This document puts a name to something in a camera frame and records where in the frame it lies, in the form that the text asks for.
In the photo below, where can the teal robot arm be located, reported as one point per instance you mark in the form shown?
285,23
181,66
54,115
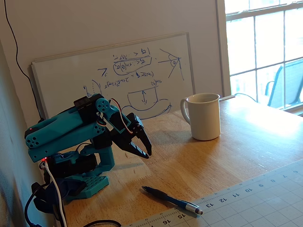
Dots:
61,123

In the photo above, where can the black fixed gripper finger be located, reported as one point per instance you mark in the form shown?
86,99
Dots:
139,152

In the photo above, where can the whiteboard with blue writing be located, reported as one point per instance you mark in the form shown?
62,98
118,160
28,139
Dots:
71,78

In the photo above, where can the grey gridded cutting mat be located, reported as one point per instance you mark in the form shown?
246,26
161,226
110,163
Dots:
260,205

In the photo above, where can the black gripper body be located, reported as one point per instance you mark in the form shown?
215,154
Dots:
133,123

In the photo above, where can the dark blue table clamp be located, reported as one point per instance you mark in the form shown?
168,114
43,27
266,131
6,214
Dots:
68,186

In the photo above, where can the white framed window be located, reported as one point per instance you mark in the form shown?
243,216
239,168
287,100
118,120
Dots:
254,47

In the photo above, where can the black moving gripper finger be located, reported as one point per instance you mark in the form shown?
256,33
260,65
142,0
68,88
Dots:
144,140

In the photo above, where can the white ceramic mug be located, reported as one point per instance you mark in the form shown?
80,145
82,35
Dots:
203,118

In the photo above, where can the dark patio chair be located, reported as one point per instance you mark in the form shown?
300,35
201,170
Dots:
291,78

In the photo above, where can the blue ballpoint pen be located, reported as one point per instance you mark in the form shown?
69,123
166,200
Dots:
165,196

